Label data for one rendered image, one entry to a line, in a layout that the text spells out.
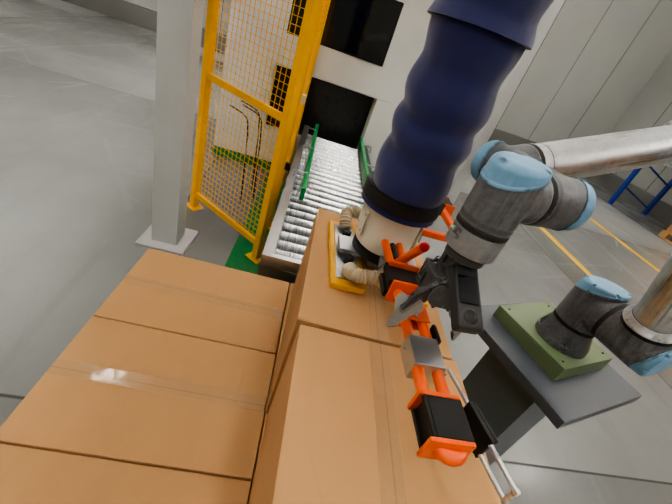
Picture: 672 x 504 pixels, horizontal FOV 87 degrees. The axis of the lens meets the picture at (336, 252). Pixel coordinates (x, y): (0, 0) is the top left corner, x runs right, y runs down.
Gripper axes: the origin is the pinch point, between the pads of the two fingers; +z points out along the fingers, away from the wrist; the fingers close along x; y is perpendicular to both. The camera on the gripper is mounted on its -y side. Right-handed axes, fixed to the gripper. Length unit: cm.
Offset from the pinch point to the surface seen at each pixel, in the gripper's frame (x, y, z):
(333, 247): 14.2, 42.1, 11.1
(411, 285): 0.4, 12.8, -2.5
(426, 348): 0.4, -4.1, -1.1
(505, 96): -170, 356, -33
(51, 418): 74, 1, 53
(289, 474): 21.6, -22.3, 13.3
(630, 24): -685, 971, -250
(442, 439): 2.7, -21.8, -1.7
